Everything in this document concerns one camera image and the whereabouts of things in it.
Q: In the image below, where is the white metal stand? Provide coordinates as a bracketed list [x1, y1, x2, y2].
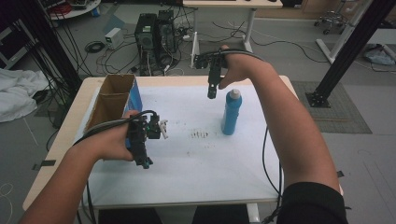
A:
[316, 0, 375, 64]

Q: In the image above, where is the office chair base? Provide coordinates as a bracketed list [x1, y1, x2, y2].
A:
[313, 8, 348, 35]

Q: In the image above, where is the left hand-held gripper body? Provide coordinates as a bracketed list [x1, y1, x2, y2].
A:
[125, 112, 169, 157]

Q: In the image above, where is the blue bottle with white cap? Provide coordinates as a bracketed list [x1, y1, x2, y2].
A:
[220, 88, 244, 136]

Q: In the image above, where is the grey floor mat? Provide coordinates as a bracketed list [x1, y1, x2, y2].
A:
[290, 80, 373, 134]

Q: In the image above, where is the long black floor cable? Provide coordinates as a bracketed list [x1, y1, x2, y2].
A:
[250, 35, 330, 63]

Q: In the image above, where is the white cloth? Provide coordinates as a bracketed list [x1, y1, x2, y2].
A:
[0, 67, 50, 124]

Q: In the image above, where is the white-legged background desk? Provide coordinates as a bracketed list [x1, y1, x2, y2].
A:
[182, 0, 284, 68]

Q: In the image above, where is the dark equipment rack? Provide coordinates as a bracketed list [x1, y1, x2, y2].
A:
[0, 18, 35, 70]

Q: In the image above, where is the white table mat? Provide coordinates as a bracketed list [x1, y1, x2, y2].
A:
[74, 84, 283, 209]

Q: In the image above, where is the white table leg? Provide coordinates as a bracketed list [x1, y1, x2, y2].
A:
[247, 203, 261, 223]

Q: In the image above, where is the blue cardboard box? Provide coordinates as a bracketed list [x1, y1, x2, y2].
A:
[82, 74, 144, 149]

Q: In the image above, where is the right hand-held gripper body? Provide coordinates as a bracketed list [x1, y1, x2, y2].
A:
[192, 49, 229, 86]

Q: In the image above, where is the right hand-held gripper cable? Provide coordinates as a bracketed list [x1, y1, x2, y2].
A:
[199, 49, 285, 224]

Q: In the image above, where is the blue-grey bag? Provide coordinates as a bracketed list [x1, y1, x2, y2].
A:
[363, 43, 396, 67]

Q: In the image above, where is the black computer tower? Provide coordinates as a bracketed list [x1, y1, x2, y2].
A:
[134, 12, 158, 77]
[157, 9, 178, 63]

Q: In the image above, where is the coiled black cable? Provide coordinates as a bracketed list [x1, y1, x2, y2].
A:
[84, 40, 106, 54]

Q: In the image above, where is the round white table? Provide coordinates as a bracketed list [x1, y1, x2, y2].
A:
[40, 0, 102, 21]

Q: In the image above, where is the black metal post with cables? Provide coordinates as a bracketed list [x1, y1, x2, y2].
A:
[18, 0, 83, 91]

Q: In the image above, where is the person's black sleeve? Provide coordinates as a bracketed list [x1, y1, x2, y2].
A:
[276, 181, 349, 224]

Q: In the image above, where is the person's right hand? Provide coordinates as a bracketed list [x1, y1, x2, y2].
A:
[218, 45, 279, 91]

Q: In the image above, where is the person's left hand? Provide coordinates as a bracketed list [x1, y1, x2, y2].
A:
[69, 109, 141, 162]

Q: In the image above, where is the small white device box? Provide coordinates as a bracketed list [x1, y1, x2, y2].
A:
[104, 27, 125, 50]

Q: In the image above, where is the black metal post with base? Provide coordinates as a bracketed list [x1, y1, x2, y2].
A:
[304, 0, 396, 109]

